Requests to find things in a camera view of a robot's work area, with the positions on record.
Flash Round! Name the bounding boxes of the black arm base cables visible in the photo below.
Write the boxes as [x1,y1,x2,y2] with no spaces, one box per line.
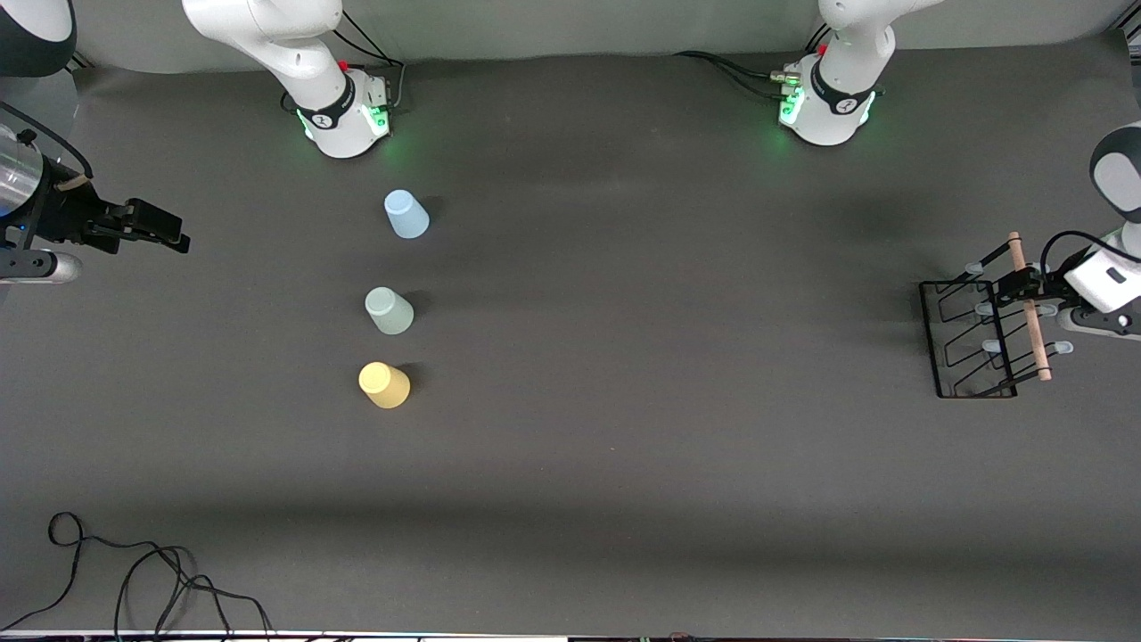
[325,9,408,112]
[673,25,834,99]

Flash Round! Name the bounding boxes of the black wire cup holder rack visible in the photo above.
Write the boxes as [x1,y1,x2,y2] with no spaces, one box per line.
[919,232,1075,399]

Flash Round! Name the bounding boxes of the dark grey table cloth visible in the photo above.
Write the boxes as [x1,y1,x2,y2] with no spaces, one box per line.
[0,31,1141,636]

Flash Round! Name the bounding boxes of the pale green plastic cup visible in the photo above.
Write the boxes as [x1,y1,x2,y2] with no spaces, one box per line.
[365,286,415,336]

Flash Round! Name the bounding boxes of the yellow plastic cup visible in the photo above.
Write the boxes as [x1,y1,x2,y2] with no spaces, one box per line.
[358,361,412,410]

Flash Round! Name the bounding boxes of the thin black loose cable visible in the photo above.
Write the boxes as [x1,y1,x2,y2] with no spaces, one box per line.
[0,512,273,639]

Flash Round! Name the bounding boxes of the black right arm base cables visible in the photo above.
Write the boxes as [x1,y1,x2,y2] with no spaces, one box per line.
[325,9,408,112]

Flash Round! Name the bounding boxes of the pale blue plastic cup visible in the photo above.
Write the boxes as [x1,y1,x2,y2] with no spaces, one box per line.
[383,189,431,240]

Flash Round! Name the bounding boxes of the black left arm base cables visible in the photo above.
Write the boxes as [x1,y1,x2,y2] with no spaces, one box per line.
[673,25,834,99]

